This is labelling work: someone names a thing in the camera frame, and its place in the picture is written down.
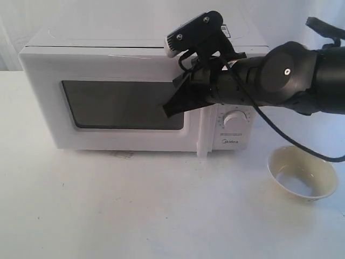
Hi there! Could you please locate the white microwave oven body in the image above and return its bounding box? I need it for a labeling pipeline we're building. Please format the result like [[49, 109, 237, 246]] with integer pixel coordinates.
[[25, 5, 272, 152]]

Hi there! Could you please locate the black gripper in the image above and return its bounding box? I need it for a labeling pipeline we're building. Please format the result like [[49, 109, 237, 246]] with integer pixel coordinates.
[[162, 56, 267, 118]]

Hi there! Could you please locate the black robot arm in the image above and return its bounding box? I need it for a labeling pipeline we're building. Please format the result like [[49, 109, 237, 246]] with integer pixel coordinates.
[[163, 42, 344, 117]]

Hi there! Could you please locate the cream ceramic bowl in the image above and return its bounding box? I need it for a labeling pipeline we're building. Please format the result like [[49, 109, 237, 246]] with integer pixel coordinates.
[[267, 146, 339, 202]]

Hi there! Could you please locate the black camera cable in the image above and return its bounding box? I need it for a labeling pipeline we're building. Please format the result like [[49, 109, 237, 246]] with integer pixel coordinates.
[[177, 51, 345, 163]]

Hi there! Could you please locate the lower white control knob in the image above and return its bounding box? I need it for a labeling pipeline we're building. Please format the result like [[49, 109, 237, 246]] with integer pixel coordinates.
[[223, 110, 247, 128]]

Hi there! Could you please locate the right blue warning sticker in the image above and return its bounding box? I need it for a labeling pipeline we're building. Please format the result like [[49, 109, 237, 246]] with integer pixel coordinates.
[[221, 24, 231, 38]]

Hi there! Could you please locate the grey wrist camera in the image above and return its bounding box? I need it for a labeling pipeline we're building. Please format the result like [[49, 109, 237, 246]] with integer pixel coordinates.
[[164, 25, 191, 58]]

